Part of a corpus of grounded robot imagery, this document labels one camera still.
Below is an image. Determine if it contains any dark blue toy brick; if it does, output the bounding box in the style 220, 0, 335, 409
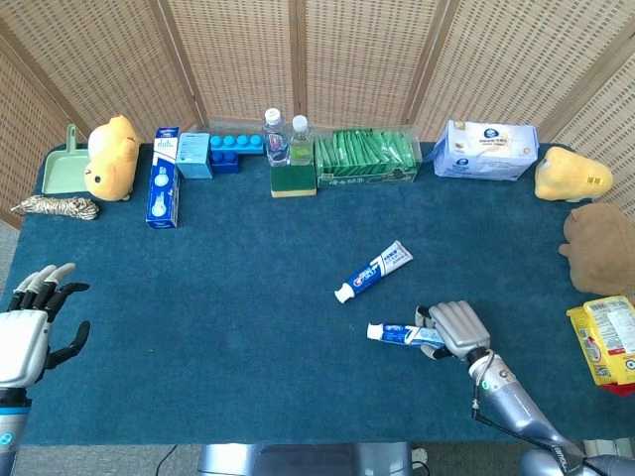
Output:
210, 150, 242, 175

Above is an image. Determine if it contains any woven wicker folding screen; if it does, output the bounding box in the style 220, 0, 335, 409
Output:
0, 0, 635, 229

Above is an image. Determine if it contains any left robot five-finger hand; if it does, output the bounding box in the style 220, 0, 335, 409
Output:
0, 262, 91, 389

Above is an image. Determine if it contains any white blue tissue pack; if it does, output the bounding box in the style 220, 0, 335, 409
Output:
432, 118, 540, 181

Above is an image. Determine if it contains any clear bottle pink label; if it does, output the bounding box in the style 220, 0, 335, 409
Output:
262, 107, 292, 168

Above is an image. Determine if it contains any light blue long toy brick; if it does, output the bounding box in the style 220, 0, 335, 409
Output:
208, 133, 265, 156

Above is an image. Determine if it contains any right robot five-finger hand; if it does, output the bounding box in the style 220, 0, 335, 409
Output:
414, 299, 492, 362

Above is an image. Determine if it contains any green tea bag box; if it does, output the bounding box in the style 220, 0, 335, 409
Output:
314, 126, 424, 188

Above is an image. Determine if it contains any brown plush toy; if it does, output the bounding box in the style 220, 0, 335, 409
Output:
558, 201, 635, 294

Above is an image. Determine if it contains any yellow plush with tag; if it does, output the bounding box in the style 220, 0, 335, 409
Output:
534, 146, 614, 203

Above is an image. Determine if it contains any teal table cloth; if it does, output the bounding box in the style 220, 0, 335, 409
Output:
0, 142, 635, 445

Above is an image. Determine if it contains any yellow chick plush toy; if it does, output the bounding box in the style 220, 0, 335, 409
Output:
82, 114, 141, 202

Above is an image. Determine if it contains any pale blue small carton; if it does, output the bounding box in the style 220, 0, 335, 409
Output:
175, 131, 214, 179

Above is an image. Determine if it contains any coiled speckled rope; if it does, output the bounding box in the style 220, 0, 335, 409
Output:
10, 194, 100, 222

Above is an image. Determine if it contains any yellow snack bag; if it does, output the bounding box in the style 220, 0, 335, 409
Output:
566, 295, 635, 398

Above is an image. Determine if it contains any toothpaste tube large logo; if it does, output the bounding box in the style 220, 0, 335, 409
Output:
333, 240, 414, 303

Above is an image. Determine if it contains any pale green dustpan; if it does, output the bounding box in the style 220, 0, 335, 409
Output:
40, 123, 93, 195

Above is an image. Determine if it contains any green yellow sponge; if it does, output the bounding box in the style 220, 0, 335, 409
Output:
270, 163, 318, 198

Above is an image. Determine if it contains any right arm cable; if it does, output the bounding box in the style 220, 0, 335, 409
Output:
470, 349, 596, 460

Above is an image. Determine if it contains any green drink bottle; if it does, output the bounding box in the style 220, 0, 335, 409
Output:
289, 114, 316, 167

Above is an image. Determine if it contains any black floor cable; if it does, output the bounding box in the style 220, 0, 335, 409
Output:
157, 443, 179, 476

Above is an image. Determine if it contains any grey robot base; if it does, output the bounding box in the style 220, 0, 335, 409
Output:
197, 441, 414, 476

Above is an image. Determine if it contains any blue toothpaste carton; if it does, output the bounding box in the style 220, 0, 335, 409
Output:
145, 126, 181, 229

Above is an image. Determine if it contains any toothpaste tube pale blue print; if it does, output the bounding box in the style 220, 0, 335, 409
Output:
366, 321, 445, 348

